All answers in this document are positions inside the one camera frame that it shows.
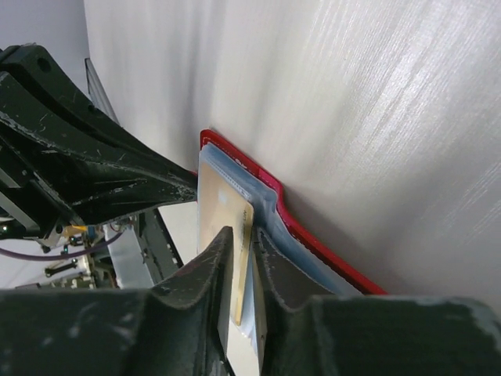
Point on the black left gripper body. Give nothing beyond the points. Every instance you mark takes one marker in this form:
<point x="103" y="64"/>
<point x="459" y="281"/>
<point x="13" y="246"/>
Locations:
<point x="32" y="79"/>

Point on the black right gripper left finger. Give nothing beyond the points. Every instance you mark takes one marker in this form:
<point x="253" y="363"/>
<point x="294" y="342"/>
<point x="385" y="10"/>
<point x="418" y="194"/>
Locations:
<point x="179" y="327"/>

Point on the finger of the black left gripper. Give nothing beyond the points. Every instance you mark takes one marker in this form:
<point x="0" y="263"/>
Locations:
<point x="81" y="168"/>

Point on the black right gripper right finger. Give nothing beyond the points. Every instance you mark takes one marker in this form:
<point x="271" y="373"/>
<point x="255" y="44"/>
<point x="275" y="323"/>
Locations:
<point x="306" y="330"/>

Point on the red leather card holder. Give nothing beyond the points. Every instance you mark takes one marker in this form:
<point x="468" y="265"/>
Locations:
<point x="266" y="194"/>

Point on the gold credit card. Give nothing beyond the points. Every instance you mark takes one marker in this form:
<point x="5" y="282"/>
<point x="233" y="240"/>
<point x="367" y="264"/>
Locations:
<point x="220" y="205"/>

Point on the aluminium frame rail left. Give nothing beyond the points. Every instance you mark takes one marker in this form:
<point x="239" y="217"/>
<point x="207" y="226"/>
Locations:
<point x="97" y="92"/>

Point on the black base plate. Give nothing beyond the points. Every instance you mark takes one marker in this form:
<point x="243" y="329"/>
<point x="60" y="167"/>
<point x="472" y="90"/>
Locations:
<point x="157" y="247"/>

